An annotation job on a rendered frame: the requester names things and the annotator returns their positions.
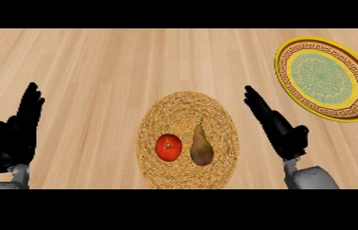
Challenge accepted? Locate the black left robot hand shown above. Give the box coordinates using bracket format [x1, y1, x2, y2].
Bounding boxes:
[0, 81, 47, 174]

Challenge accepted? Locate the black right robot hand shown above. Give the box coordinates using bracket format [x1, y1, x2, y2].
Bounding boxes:
[242, 84, 310, 162]

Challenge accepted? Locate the yellow rimmed patterned plate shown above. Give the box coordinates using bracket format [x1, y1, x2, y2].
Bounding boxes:
[272, 35, 358, 123]

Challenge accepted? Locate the round woven straw placemat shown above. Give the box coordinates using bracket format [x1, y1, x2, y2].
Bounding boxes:
[134, 90, 241, 190]

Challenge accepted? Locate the red tomato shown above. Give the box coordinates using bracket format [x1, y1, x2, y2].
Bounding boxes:
[153, 133, 183, 163]

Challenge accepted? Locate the brown green pear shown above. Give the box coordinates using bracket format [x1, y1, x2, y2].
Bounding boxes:
[189, 122, 215, 167]

